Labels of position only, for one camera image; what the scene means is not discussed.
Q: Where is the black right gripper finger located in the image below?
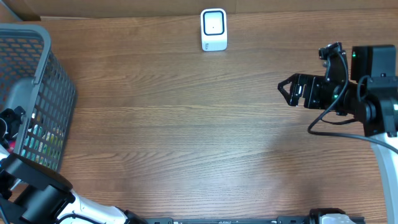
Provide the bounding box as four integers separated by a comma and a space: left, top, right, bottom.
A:
282, 91, 302, 106
277, 73, 299, 93

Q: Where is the red purple snack packet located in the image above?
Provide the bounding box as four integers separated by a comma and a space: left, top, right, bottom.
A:
7, 140, 16, 153

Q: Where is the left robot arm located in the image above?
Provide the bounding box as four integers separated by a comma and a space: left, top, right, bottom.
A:
1, 147, 145, 223

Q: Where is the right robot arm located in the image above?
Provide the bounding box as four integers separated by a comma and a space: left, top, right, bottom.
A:
277, 42, 397, 223

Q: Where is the white barcode scanner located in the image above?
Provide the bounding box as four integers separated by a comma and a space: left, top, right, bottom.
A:
200, 8, 228, 52

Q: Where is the grey plastic mesh basket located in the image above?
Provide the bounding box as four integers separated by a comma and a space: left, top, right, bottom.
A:
1, 24, 77, 171

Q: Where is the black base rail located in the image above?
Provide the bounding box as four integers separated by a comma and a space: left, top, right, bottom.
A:
142, 216, 366, 224

